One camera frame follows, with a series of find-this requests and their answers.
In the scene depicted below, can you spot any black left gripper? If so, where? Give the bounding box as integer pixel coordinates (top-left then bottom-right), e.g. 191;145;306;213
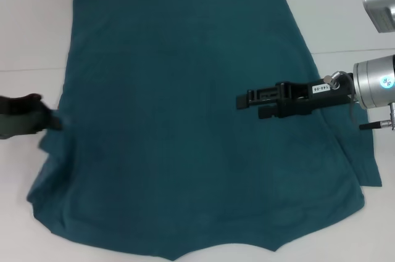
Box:
0;93;64;135

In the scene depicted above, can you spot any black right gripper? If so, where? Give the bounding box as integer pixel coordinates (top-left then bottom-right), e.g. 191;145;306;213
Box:
236;72;356;120

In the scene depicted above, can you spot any teal blue shirt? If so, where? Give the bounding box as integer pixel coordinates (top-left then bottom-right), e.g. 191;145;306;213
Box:
26;0;384;262

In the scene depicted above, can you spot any right gripper cable with plug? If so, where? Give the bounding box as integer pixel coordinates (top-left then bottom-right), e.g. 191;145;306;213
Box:
323;72;388;131

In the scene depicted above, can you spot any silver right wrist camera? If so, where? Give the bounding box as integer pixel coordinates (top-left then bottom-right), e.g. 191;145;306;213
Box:
360;0;395;33

